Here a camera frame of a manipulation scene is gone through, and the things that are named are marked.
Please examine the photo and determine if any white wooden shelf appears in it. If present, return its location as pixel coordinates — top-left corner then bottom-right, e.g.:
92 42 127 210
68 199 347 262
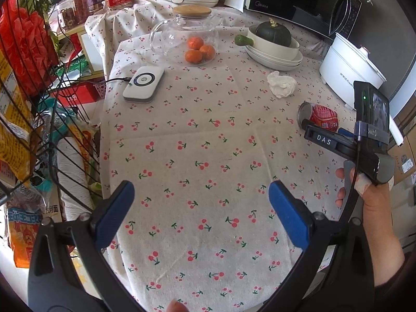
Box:
58 26 108 79

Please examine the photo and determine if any red box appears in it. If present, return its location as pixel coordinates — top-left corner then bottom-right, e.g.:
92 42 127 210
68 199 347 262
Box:
58 81 106 106

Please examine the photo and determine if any purple label glass jar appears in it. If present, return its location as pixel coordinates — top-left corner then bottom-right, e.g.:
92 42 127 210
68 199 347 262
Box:
85 0 106 15

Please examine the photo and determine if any small crumpled white tissue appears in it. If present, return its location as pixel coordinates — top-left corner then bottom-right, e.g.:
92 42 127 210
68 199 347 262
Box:
267 71 296 99

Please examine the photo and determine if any glass jar of dried fruit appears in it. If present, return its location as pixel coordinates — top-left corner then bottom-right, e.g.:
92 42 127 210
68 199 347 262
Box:
70 0 90 25
57 2 79 33

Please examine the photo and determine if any black microwave oven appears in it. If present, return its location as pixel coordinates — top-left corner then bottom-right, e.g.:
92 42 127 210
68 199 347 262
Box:
244 0 363 36

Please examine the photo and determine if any person's right hand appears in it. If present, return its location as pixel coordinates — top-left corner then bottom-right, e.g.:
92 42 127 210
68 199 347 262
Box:
336 167 396 222

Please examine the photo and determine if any cardboard box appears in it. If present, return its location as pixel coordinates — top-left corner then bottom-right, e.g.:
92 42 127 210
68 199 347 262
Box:
387 104 416 209

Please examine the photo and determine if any white oval bowl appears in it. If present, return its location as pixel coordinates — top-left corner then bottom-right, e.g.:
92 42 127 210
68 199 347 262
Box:
248 26 301 60

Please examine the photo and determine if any green leafy vegetable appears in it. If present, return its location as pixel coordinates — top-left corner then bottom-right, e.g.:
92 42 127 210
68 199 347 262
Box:
18 0 53 14

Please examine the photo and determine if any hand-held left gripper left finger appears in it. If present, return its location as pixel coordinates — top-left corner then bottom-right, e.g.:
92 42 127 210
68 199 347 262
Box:
28 180 147 312

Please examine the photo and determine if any red plastic bag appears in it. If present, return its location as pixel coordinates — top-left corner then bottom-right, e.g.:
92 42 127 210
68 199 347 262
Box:
0 0 59 95

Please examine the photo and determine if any bamboo teapot lid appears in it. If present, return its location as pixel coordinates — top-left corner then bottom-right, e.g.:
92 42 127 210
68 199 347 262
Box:
172 5 212 19

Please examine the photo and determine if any glass teapot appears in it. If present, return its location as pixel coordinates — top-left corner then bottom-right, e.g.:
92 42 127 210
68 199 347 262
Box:
149 5 222 67

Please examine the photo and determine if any dark green pumpkin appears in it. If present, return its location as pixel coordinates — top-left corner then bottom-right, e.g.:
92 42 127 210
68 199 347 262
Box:
255 19 293 48

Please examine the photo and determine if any person's right forearm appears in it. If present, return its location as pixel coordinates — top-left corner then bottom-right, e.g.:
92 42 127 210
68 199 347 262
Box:
362 213 407 288

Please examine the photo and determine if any white plate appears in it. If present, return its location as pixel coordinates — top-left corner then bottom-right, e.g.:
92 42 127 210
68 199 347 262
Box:
250 55 301 71

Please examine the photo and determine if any black wire rack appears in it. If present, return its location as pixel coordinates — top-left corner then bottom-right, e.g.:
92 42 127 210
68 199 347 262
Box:
0 0 105 215

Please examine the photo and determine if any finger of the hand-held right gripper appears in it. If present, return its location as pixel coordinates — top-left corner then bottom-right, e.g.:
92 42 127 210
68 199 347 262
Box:
304 124 357 157

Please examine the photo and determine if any orange snack packet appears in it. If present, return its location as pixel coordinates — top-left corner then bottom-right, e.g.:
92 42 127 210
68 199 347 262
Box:
6 201 44 269

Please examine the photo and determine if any white flat electronic device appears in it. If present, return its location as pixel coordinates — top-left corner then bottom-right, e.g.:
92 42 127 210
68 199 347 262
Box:
122 66 165 102

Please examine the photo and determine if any cherry print tablecloth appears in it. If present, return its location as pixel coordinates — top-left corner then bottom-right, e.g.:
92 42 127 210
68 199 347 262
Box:
85 0 400 312

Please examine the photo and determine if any white electric pot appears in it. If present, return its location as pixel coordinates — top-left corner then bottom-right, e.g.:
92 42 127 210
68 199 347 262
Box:
318 32 387 109

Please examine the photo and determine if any white paper towel roll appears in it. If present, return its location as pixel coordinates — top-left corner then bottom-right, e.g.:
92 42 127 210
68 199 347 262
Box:
55 133 105 222

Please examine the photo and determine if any black device cable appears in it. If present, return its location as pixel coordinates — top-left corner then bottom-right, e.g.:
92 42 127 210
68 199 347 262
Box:
57 77 132 92

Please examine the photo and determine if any person's left hand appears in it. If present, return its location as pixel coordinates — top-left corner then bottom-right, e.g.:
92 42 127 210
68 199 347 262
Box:
166 300 189 312

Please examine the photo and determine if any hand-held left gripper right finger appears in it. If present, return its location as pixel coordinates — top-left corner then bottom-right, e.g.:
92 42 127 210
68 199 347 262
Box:
253 180 376 312

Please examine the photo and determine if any yellow food packet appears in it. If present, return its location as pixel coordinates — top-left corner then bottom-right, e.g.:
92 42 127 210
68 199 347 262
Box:
0 49 33 183

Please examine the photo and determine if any red drink can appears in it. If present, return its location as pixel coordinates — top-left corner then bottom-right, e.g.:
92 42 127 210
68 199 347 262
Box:
297 101 339 133

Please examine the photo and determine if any small orange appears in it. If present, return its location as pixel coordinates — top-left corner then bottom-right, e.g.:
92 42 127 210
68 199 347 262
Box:
185 50 204 64
199 44 216 62
187 36 205 51

